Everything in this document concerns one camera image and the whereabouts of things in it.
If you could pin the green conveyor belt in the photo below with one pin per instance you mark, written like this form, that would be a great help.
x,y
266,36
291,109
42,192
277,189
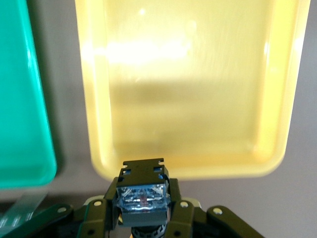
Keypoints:
x,y
17,210

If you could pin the yellow plastic tray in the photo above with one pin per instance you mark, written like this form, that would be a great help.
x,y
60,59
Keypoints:
x,y
198,86

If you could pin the yellow push button switch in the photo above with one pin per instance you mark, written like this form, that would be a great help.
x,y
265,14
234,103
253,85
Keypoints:
x,y
142,196

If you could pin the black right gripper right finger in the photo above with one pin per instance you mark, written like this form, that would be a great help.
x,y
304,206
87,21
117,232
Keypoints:
x,y
185,220

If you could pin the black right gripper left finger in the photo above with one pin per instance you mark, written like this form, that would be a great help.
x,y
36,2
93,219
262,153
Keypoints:
x,y
96,218

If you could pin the green plastic tray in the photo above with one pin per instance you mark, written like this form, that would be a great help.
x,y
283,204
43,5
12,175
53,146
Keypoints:
x,y
19,99

